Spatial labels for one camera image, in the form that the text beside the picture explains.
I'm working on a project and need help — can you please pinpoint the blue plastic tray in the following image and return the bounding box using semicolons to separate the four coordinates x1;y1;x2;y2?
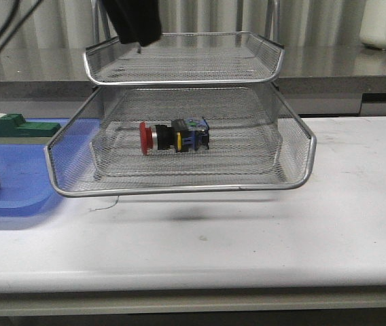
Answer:
0;117;102;218

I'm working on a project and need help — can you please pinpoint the red emergency stop button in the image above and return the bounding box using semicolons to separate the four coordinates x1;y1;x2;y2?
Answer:
139;117;209;156

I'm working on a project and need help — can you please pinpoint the green terminal block module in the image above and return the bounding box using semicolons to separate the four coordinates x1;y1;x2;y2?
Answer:
0;113;61;145

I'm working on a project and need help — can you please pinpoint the silver mesh top tray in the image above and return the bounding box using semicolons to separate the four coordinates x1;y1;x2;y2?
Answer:
83;32;284;86

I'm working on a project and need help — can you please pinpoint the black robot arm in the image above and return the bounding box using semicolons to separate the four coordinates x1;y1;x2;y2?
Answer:
102;0;162;47

